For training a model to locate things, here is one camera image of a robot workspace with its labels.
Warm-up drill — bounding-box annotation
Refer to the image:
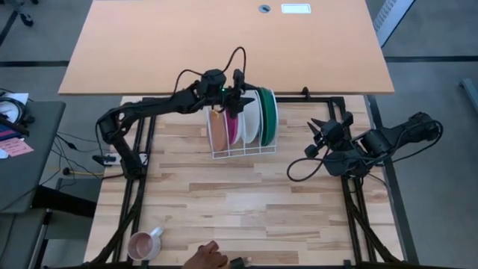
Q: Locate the black coiled cable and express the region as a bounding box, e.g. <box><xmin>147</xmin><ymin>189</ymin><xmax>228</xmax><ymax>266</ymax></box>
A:
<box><xmin>0</xmin><ymin>97</ymin><xmax>37</xmax><ymax>131</ymax></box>

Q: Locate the white perforated computer case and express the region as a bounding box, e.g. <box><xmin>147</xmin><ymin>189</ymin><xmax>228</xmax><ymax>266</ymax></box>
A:
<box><xmin>373</xmin><ymin>0</ymin><xmax>416</xmax><ymax>48</ymax></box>

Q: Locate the pink ceramic mug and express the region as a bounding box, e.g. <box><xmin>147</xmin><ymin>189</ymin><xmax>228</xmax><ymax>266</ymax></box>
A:
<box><xmin>126</xmin><ymin>226</ymin><xmax>165</xmax><ymax>262</ymax></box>

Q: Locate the black floor cable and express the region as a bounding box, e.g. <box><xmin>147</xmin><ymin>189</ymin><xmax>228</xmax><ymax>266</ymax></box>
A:
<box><xmin>52</xmin><ymin>130</ymin><xmax>109</xmax><ymax>171</ymax></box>

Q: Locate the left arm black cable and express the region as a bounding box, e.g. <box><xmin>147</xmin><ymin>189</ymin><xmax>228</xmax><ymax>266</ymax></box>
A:
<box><xmin>172</xmin><ymin>46</ymin><xmax>247</xmax><ymax>96</ymax></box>

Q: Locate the blue flat item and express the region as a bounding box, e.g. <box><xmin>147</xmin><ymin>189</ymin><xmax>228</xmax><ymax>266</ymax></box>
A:
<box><xmin>0</xmin><ymin>125</ymin><xmax>22</xmax><ymax>142</ymax></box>

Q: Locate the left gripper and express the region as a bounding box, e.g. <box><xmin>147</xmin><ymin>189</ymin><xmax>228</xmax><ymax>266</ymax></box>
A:
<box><xmin>220</xmin><ymin>69</ymin><xmax>259</xmax><ymax>120</ymax></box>

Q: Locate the black case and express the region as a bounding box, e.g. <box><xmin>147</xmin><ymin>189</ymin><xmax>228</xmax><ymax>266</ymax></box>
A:
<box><xmin>31</xmin><ymin>185</ymin><xmax>99</xmax><ymax>220</ymax></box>

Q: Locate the black chair base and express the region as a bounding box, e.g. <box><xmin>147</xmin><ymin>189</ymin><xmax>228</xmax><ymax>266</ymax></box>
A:
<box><xmin>10</xmin><ymin>0</ymin><xmax>40</xmax><ymax>28</ymax></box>

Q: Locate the light tan desk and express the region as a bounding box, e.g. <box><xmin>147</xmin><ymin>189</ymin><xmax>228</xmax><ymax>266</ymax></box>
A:
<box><xmin>58</xmin><ymin>0</ymin><xmax>396</xmax><ymax>96</ymax></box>

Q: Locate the person's hand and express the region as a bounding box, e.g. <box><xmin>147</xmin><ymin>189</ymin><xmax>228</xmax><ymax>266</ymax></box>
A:
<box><xmin>181</xmin><ymin>240</ymin><xmax>229</xmax><ymax>269</ymax></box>

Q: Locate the black power strip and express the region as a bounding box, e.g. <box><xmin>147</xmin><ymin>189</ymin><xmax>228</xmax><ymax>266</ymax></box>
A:
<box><xmin>91</xmin><ymin>152</ymin><xmax>121</xmax><ymax>167</ymax></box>

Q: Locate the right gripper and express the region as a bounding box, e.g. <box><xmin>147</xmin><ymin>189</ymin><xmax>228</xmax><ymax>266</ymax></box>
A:
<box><xmin>304</xmin><ymin>111</ymin><xmax>356</xmax><ymax>160</ymax></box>

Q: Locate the black aluminium rig frame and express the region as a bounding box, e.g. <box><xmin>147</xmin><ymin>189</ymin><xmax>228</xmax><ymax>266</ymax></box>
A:
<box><xmin>89</xmin><ymin>96</ymin><xmax>404</xmax><ymax>268</ymax></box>

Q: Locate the white rectangular desk plate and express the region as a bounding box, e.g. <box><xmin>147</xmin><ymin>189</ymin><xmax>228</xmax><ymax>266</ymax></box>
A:
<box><xmin>281</xmin><ymin>3</ymin><xmax>312</xmax><ymax>15</ymax></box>

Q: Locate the white wire dish rack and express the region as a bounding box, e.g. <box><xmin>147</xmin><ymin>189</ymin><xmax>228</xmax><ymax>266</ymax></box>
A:
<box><xmin>206</xmin><ymin>88</ymin><xmax>279</xmax><ymax>161</ymax></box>

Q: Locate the orange plate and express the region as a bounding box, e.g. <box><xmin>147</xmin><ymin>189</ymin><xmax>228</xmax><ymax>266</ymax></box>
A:
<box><xmin>208</xmin><ymin>108</ymin><xmax>228</xmax><ymax>152</ymax></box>

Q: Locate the white plate with green underside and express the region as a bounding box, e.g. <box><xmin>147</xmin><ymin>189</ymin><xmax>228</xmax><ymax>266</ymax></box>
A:
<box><xmin>241</xmin><ymin>90</ymin><xmax>264</xmax><ymax>144</ymax></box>

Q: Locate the white plate with pink underside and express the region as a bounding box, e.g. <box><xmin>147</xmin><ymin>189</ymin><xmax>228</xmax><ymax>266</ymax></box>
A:
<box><xmin>225</xmin><ymin>111</ymin><xmax>246</xmax><ymax>146</ymax></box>

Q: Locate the white paper sheet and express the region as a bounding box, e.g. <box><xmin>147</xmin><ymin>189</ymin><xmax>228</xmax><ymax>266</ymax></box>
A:
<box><xmin>0</xmin><ymin>92</ymin><xmax>30</xmax><ymax>113</ymax></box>

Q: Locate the pink paper note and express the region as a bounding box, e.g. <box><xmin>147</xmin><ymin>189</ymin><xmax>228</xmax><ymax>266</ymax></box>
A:
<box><xmin>0</xmin><ymin>137</ymin><xmax>35</xmax><ymax>158</ymax></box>

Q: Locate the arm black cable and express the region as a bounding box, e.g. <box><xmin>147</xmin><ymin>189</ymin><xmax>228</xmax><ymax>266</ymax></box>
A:
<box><xmin>172</xmin><ymin>46</ymin><xmax>247</xmax><ymax>96</ymax></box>
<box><xmin>286</xmin><ymin>147</ymin><xmax>333</xmax><ymax>183</ymax></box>

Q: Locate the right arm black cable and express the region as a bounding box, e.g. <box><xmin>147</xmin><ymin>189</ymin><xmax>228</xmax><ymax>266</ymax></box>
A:
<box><xmin>286</xmin><ymin>147</ymin><xmax>333</xmax><ymax>183</ymax></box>

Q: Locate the dark grey side table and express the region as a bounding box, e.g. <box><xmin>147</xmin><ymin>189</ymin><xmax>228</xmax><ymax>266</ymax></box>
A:
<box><xmin>0</xmin><ymin>99</ymin><xmax>66</xmax><ymax>214</ymax></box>

